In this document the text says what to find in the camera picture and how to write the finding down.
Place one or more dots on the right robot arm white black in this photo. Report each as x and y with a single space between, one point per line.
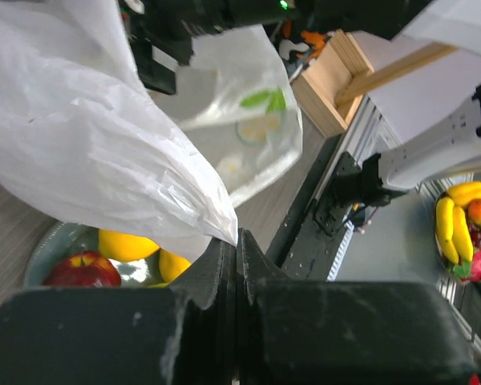
451 146

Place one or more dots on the white plastic bag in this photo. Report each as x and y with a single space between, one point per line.
83 140

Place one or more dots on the white slotted cable duct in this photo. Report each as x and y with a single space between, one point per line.
341 251

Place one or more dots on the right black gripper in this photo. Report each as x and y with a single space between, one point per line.
160 35

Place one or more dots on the wooden clothes rack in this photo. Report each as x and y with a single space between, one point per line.
331 90

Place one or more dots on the orange black patterned garment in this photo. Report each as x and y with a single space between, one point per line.
298 43

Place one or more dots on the yellow fake lemon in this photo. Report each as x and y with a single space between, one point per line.
124 247

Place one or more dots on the fruit bowl with bananas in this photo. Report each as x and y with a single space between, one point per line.
458 231

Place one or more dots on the grey-blue round plate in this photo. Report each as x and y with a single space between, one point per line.
63 240

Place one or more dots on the yellow fake fruit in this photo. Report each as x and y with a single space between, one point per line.
171 266

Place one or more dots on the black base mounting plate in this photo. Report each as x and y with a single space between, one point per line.
305 244

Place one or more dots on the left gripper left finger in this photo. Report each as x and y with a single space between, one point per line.
179 334

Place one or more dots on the red fake apple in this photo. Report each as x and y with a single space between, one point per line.
86 269

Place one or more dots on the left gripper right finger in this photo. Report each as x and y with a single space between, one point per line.
316 332

